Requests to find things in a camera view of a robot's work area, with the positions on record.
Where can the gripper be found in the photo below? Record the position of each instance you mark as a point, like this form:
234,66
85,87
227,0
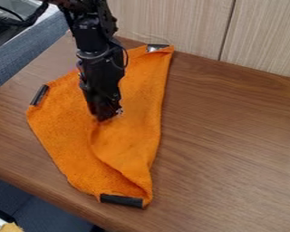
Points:
101,81

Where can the orange cloth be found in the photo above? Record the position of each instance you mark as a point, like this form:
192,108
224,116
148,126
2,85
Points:
123,145

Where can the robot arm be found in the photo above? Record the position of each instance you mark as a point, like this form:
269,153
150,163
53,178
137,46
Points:
89,28

